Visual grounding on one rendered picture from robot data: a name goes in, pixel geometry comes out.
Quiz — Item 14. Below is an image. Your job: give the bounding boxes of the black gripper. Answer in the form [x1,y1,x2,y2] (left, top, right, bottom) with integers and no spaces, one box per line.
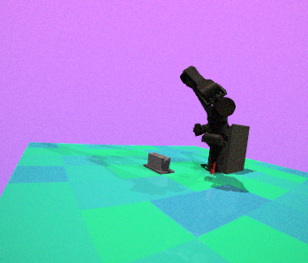
[201,117,229,163]

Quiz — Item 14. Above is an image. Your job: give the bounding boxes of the dark red cylinder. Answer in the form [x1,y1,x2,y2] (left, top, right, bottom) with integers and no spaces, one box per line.
[209,163,215,175]

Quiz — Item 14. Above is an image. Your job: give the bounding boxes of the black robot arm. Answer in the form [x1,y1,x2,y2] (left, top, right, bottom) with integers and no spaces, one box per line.
[180,65,236,137]

